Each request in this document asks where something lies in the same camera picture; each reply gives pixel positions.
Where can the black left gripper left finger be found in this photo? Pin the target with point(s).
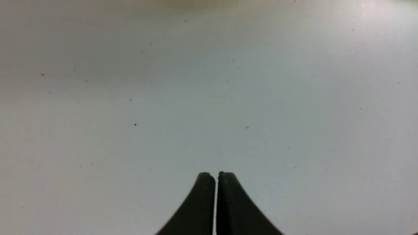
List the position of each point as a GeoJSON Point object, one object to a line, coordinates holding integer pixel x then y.
{"type": "Point", "coordinates": [196, 214]}

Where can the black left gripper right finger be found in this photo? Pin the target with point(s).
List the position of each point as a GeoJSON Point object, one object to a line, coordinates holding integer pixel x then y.
{"type": "Point", "coordinates": [236, 212]}

